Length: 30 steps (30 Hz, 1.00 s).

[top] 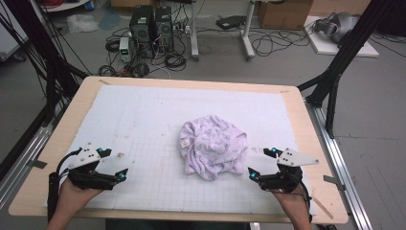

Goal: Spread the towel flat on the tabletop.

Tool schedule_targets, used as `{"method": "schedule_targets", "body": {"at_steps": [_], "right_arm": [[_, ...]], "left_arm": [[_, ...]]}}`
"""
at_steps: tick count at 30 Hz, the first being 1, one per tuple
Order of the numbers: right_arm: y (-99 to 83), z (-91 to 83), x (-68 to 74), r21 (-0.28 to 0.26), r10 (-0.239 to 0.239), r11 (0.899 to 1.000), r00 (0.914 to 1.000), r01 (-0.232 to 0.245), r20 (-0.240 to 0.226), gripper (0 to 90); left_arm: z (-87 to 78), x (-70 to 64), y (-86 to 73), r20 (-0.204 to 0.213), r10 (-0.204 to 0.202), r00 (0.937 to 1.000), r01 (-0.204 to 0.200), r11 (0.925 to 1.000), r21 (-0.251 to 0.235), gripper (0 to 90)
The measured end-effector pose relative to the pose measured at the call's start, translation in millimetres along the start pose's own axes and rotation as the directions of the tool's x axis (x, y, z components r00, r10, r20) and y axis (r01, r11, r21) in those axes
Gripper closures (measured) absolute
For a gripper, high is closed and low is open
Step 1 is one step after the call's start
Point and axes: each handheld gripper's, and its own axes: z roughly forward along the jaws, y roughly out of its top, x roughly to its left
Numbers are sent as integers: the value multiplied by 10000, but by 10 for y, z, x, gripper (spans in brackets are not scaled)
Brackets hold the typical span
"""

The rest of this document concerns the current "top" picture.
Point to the white cabinet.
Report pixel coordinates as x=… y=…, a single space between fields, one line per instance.
x=9 y=35

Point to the person's left hand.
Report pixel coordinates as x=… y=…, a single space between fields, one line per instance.
x=75 y=201

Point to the white round table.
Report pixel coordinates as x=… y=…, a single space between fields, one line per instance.
x=68 y=6

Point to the white floor board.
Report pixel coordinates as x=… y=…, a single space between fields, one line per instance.
x=325 y=48

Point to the large cardboard box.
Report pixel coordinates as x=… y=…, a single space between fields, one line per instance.
x=284 y=14

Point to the lilac butterfly print towel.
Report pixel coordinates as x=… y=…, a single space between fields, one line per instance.
x=212 y=148

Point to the white power supply box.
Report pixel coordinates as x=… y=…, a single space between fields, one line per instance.
x=124 y=49

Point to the clear plastic bag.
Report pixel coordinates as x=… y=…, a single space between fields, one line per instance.
x=81 y=23

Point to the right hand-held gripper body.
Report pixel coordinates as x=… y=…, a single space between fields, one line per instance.
x=295 y=158

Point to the white desk leg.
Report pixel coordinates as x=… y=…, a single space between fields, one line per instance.
x=194 y=32
x=247 y=35

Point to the black tape strip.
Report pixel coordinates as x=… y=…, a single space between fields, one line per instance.
x=37 y=164
x=333 y=181

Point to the aluminium rail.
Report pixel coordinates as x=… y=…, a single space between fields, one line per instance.
x=22 y=166
x=338 y=166

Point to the narrow black computer tower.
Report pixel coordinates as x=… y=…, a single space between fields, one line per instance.
x=164 y=30

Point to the black metal frame stand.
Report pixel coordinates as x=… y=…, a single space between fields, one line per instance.
x=348 y=48
x=41 y=41

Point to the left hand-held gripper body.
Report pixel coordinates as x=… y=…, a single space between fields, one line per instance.
x=83 y=157

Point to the wide black computer tower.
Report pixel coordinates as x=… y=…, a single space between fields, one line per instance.
x=142 y=32

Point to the teal floor sheet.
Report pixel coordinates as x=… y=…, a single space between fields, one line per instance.
x=110 y=19

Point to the white foam mat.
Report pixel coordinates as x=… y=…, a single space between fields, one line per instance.
x=153 y=115

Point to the thin wooden stick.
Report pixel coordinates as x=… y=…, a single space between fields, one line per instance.
x=322 y=207

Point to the flat black device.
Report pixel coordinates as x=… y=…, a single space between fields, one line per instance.
x=230 y=22

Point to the grey headset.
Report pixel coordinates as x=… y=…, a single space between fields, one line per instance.
x=340 y=25

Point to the person's right hand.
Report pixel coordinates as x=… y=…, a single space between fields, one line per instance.
x=295 y=206

